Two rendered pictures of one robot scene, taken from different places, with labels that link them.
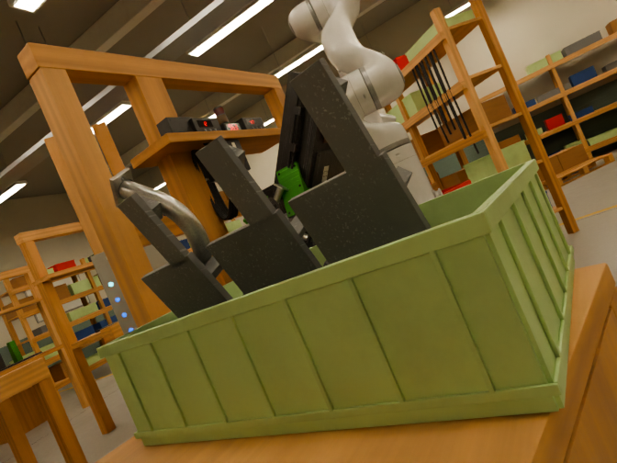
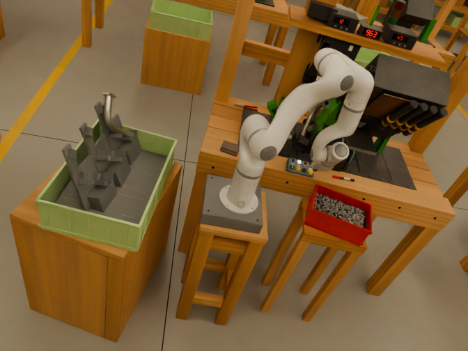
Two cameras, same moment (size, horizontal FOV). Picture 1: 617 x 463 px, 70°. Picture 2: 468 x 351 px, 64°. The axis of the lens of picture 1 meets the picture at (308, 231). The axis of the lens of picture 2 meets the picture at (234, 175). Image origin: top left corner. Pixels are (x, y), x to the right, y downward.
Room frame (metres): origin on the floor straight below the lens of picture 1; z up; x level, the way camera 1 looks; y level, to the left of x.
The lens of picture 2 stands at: (0.31, -1.27, 2.14)
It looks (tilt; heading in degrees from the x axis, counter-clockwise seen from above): 40 degrees down; 51
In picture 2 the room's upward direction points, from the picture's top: 18 degrees clockwise
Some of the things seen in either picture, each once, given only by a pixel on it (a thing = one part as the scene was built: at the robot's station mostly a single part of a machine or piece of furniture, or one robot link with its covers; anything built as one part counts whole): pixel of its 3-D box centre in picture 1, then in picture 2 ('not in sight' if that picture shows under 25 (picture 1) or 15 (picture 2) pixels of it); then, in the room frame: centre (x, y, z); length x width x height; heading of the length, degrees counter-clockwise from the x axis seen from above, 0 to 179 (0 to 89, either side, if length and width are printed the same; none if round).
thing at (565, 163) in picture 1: (563, 166); not in sight; (7.40, -4.36, 0.22); 1.20 x 0.80 x 0.44; 104
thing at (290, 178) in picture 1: (297, 188); (333, 113); (1.87, -0.03, 1.17); 0.13 x 0.12 x 0.20; 147
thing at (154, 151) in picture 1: (224, 144); (364, 35); (2.11, 0.20, 1.52); 0.90 x 0.25 x 0.04; 147
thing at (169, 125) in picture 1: (177, 128); (322, 10); (1.84, 0.33, 1.59); 0.15 x 0.07 x 0.07; 147
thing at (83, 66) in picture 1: (187, 76); not in sight; (2.13, 0.24, 1.89); 1.50 x 0.09 x 0.09; 147
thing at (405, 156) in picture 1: (404, 184); (243, 185); (1.18, -0.29, 1.00); 0.19 x 0.19 x 0.18
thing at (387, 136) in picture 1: (361, 118); (254, 144); (1.19, -0.25, 1.22); 0.19 x 0.12 x 0.24; 77
